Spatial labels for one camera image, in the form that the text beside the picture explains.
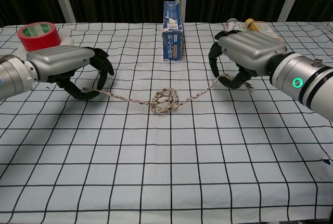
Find tea bottle with yellow label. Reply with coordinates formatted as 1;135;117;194
244;18;283;43

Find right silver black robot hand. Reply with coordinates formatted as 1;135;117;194
209;30;288;90

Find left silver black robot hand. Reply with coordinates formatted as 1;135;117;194
25;44;115;101

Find beige braided rope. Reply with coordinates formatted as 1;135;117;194
82;74;254;115

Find clear bottle with floral label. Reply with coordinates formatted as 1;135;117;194
225;18;248;34

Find red tape roll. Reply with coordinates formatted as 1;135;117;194
17;22;62;52

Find white flower-shaped plate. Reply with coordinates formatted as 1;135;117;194
14;26;76;58

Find blue white cookie carton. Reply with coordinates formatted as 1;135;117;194
161;0;183;62

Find white black checked tablecloth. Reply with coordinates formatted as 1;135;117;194
0;21;333;221

